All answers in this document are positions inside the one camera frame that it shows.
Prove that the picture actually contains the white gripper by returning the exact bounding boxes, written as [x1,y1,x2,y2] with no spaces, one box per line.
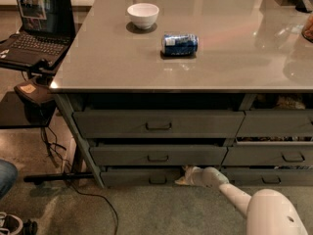
[175,165,204,186]

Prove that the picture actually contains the grey drawer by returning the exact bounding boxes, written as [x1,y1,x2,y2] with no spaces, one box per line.
[72,110,245,138]
[223,143,313,166]
[100,166,185,187]
[89,145,227,165]
[237,110,313,137]
[221,168,313,186]

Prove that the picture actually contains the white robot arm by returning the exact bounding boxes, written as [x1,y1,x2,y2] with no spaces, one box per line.
[175,165,308,235]

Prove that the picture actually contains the black open laptop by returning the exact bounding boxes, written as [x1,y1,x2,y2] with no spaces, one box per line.
[0,0,75,69]

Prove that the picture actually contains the blue soda can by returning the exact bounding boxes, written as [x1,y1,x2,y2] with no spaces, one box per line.
[161,34,199,56]

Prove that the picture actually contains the white ceramic bowl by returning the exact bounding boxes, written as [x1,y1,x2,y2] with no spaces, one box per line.
[127,3,159,29]

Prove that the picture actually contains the black laptop stand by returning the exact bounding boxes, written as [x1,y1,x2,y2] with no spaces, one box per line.
[0,32,96,185]

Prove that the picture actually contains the brown object counter edge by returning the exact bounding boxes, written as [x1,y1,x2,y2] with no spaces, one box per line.
[301,14,313,42]

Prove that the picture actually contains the black floor cable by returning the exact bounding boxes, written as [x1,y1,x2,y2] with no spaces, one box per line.
[40,127,119,235]

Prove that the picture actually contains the grey cabinet frame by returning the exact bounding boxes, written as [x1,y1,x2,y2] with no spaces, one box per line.
[54,94,104,188]

